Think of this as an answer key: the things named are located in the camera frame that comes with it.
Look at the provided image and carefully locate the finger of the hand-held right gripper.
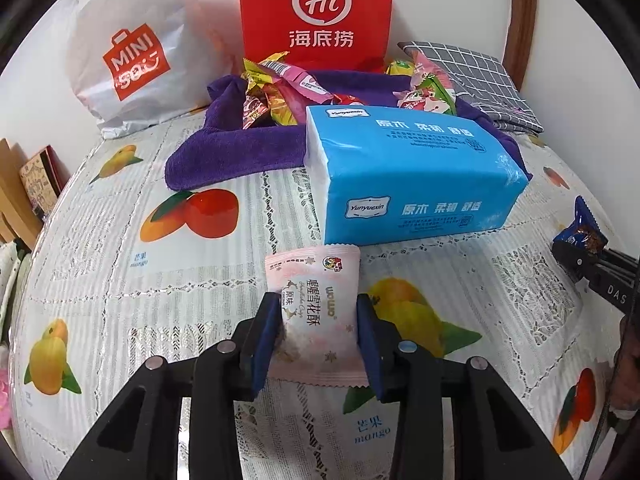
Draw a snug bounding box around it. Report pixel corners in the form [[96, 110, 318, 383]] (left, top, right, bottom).
[[600, 246, 640, 267], [552, 240, 606, 286]]

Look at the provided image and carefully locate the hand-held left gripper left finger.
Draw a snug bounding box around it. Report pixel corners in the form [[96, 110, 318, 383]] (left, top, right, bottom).
[[56, 291, 286, 480]]

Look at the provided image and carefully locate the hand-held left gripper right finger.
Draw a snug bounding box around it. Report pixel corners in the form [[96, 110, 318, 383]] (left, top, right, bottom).
[[355, 292, 573, 480]]

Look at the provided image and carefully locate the dark blue snack packet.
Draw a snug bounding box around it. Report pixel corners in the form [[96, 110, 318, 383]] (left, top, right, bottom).
[[557, 196, 611, 256]]

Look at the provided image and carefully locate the pale pink nougat packet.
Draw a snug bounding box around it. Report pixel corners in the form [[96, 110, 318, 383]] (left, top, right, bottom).
[[264, 242, 371, 386]]

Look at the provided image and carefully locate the pink lollipop packet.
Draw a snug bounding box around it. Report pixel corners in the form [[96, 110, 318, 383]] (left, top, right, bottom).
[[241, 95, 275, 132]]

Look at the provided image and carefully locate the yellow red snack packet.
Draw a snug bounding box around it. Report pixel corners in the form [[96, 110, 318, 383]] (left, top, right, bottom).
[[267, 91, 303, 127]]

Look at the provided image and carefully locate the tall pink strawberry packet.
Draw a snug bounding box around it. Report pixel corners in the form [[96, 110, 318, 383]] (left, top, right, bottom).
[[409, 49, 453, 92]]

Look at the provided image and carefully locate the pink wafer packet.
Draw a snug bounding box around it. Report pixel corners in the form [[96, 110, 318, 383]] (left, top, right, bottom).
[[260, 61, 333, 103]]

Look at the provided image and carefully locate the blue tissue pack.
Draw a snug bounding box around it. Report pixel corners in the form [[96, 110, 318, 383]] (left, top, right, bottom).
[[304, 105, 532, 246]]

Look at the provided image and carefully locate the grey plaid folded cloth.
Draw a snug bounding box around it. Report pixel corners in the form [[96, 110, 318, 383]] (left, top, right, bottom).
[[398, 40, 543, 136]]

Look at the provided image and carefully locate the purple towel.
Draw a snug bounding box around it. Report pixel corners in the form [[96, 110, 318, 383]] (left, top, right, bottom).
[[165, 71, 533, 192]]

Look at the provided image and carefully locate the white dotted cloth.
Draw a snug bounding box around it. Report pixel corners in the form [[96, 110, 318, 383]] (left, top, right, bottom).
[[0, 240, 31, 341]]

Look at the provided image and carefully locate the white plastic shopping bag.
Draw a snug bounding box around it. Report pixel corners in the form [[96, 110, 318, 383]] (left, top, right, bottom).
[[65, 0, 241, 140]]

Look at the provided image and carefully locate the wooden door frame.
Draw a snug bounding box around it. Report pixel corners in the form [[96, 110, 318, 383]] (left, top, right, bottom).
[[502, 0, 538, 91]]

